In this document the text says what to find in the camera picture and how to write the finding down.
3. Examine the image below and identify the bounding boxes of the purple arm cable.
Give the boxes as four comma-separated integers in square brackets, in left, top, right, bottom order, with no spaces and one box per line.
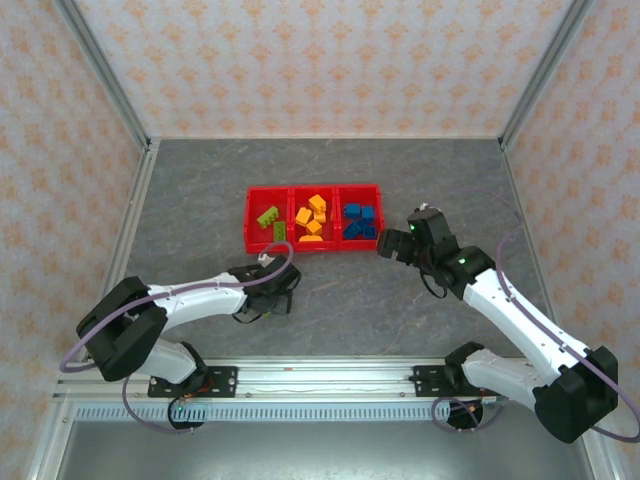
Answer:
[419,187,640,444]
[59,242,296,435]

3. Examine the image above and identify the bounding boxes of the aluminium lower frame post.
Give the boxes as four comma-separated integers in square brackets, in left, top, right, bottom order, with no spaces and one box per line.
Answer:
[27,402,76,480]
[592,439,619,480]

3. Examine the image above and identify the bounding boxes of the aluminium frame post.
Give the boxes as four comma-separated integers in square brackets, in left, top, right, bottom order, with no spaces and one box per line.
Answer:
[52,0,154,151]
[592,439,619,480]
[498,0,597,151]
[27,402,76,480]

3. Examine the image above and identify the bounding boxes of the aluminium side rail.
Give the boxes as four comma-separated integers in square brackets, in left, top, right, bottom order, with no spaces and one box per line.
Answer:
[499,141,572,359]
[79,139,161,361]

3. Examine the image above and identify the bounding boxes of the grey metal lower shelf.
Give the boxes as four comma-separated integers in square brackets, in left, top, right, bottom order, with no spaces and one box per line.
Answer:
[29,419,616,480]

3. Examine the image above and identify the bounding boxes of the aluminium front rail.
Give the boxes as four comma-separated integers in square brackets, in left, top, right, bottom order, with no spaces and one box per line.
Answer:
[53,355,601,402]

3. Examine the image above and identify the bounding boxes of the grey slotted cable duct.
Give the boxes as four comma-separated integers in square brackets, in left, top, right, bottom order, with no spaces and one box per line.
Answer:
[74,402,501,424]

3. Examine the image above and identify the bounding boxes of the black round cable port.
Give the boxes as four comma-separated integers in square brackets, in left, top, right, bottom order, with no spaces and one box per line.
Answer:
[446,399,486,434]
[167,419,206,436]

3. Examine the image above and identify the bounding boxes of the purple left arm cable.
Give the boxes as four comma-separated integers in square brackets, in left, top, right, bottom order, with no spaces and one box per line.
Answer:
[59,242,296,435]

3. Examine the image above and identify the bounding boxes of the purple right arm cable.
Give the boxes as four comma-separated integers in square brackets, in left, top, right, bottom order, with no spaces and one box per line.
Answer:
[419,187,640,444]

